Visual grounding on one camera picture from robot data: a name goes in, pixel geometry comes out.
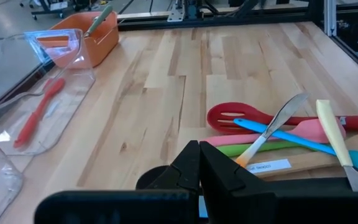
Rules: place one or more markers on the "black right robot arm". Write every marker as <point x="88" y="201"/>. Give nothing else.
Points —
<point x="244" y="6"/>

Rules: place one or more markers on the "wooden slotted spatula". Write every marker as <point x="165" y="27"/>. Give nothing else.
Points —
<point x="315" y="161"/>

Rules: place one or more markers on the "pink silicone spatula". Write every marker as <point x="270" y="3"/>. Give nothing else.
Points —
<point x="309" y="130"/>

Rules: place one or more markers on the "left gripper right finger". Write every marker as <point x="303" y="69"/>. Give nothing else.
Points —
<point x="291" y="208"/>

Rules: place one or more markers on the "aluminium frame post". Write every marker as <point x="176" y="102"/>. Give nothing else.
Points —
<point x="330" y="15"/>

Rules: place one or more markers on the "orange plastic bin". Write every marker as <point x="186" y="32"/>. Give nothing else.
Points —
<point x="104" y="40"/>

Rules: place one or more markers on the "black table edge frame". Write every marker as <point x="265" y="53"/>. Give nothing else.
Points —
<point x="228" y="20"/>

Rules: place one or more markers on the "blue silicone spatula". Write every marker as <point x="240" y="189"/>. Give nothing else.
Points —
<point x="303" y="140"/>

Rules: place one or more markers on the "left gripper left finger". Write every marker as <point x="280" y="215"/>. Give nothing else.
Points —
<point x="120" y="208"/>

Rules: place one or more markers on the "black nylon spoon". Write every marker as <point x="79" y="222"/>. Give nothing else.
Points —
<point x="149" y="179"/>

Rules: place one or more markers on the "red silicone spatula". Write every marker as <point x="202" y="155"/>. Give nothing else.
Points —
<point x="33" y="119"/>

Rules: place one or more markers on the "black wheeled cart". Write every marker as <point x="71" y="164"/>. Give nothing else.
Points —
<point x="47" y="12"/>

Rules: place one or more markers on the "green silicone spatula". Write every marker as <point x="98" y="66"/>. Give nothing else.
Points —
<point x="235" y="150"/>

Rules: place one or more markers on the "red slotted spoon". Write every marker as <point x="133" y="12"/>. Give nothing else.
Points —
<point x="216" y="118"/>

